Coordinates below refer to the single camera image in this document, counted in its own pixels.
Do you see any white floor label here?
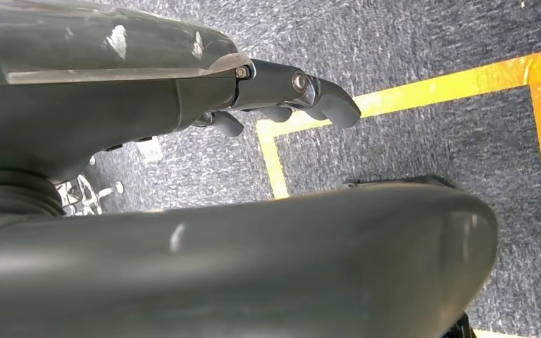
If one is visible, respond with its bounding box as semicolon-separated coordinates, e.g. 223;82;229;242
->
136;136;165;164

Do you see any chrome wheeled base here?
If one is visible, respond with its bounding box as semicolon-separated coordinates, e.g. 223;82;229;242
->
54;156;125;218

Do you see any black robot foot part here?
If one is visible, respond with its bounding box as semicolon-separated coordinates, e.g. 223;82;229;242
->
342;175;458;190

